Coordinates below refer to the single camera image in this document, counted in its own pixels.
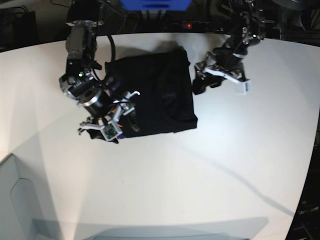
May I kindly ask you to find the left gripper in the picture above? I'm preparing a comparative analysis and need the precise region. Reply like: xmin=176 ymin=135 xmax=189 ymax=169
xmin=192 ymin=52 xmax=250 ymax=95

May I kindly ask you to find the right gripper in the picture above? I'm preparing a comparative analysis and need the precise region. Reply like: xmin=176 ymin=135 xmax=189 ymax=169
xmin=77 ymin=89 xmax=141 ymax=140

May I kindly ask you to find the black T-shirt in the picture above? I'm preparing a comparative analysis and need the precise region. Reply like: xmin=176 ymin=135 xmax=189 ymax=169
xmin=87 ymin=47 xmax=199 ymax=145

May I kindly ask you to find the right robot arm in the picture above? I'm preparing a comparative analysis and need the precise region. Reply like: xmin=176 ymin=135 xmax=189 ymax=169
xmin=59 ymin=0 xmax=140 ymax=144

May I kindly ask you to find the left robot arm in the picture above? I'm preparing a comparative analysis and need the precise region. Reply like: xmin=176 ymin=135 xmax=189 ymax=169
xmin=192 ymin=0 xmax=266 ymax=95

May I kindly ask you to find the black power strip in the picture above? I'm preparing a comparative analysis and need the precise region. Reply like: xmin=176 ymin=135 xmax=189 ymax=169
xmin=163 ymin=21 xmax=231 ymax=35

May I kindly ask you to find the blue plastic bin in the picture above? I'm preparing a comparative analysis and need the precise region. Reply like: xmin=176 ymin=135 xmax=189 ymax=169
xmin=120 ymin=0 xmax=192 ymax=11

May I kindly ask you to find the grey tray at table edge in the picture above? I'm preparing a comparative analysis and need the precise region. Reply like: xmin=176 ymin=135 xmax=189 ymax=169
xmin=0 ymin=152 xmax=88 ymax=240

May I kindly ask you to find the black box on floor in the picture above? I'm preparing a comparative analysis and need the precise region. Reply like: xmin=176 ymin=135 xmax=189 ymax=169
xmin=0 ymin=6 xmax=39 ymax=52

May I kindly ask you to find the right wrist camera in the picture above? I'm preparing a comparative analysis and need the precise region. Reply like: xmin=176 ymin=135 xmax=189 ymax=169
xmin=101 ymin=120 xmax=123 ymax=142

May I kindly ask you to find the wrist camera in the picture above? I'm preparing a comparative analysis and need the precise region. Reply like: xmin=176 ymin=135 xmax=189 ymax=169
xmin=234 ymin=80 xmax=252 ymax=95
xmin=101 ymin=120 xmax=123 ymax=142

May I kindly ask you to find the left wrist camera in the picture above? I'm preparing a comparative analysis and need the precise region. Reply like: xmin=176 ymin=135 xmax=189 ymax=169
xmin=234 ymin=80 xmax=252 ymax=95

